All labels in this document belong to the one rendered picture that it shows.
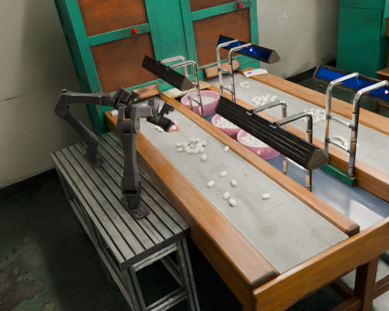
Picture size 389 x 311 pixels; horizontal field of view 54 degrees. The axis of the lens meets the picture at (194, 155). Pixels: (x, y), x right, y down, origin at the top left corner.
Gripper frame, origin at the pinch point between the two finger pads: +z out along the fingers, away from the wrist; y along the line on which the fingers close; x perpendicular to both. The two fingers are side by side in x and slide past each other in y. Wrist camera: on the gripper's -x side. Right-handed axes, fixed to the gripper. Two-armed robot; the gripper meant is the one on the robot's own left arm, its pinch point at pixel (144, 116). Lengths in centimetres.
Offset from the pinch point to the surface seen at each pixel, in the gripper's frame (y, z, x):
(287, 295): -133, 12, 17
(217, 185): -74, 12, 5
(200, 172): -59, 11, 5
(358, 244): -133, 32, -9
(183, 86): -27.7, -2.0, -26.5
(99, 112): 50, -7, 18
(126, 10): 52, -20, -51
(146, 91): 45.5, 14.9, -10.3
